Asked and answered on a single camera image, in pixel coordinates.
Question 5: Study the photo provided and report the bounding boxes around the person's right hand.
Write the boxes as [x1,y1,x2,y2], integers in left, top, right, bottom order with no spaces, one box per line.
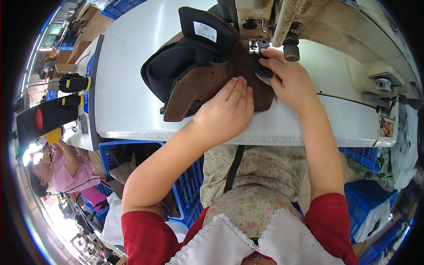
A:
[258,47,321,117]

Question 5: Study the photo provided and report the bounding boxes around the person's left hand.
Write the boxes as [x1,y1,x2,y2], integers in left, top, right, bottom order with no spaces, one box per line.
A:
[192,76,255,146]

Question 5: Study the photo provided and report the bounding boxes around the black fabric strap piece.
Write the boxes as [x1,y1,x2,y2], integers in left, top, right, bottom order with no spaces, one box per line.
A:
[252,40,275,79]

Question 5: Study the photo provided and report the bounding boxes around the brown and black boot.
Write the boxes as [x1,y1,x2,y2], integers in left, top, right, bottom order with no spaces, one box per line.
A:
[140,6,275,123]

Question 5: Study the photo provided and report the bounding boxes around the cream industrial sewing machine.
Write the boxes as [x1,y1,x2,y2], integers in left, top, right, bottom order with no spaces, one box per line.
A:
[216,0,424,115]

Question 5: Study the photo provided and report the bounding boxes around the blue crate of boot pieces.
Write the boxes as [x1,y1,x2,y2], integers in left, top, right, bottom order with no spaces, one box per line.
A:
[99,140,204,229]

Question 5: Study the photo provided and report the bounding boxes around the person's body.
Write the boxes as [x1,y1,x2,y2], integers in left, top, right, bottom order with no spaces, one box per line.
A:
[121,144,359,265]

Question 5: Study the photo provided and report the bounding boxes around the small blue plastic crate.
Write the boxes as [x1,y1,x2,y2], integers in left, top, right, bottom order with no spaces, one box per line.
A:
[339,147,382,174]

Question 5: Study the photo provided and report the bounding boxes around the green cloth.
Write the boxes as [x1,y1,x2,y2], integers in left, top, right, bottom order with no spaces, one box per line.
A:
[346,147,396,191]

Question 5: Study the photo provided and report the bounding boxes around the white plastic sheet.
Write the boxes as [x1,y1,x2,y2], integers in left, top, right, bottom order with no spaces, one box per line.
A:
[390,104,419,192]

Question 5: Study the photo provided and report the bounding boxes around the blue crate with white sheet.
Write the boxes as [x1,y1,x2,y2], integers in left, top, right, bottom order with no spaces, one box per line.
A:
[344,180,400,245]

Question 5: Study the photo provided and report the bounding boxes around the blue lattice crate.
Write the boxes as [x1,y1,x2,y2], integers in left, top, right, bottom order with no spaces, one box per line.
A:
[100,0,148,20]

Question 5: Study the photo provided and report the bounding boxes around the pink seat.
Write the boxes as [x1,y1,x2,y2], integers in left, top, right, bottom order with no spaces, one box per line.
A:
[79,186,108,210]

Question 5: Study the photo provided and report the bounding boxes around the black and yellow gloves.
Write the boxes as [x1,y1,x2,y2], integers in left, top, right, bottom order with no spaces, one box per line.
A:
[59,73,92,93]

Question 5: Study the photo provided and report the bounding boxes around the heap of cardboard boxes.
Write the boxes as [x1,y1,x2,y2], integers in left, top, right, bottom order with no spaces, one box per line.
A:
[53,4,114,74]

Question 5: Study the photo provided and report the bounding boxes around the yellow cloth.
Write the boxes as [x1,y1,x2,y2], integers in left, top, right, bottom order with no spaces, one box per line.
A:
[45,128,63,145]

